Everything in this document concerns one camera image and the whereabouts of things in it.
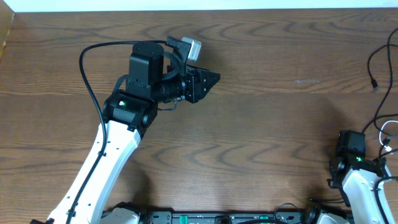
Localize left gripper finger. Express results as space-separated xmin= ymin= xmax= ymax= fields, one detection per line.
xmin=200 ymin=70 xmax=221 ymax=93
xmin=194 ymin=84 xmax=213 ymax=103

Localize white cable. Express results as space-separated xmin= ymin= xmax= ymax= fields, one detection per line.
xmin=378 ymin=119 xmax=398 ymax=153

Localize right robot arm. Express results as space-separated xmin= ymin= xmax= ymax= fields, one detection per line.
xmin=303 ymin=130 xmax=397 ymax=224

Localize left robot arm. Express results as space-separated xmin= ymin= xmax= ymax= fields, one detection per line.
xmin=47 ymin=37 xmax=220 ymax=224

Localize cardboard panel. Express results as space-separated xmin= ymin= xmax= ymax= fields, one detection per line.
xmin=0 ymin=0 xmax=15 ymax=57

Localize left camera cable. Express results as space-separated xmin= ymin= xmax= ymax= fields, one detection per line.
xmin=65 ymin=40 xmax=169 ymax=224

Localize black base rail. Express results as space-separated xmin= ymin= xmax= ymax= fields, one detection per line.
xmin=99 ymin=202 xmax=352 ymax=224

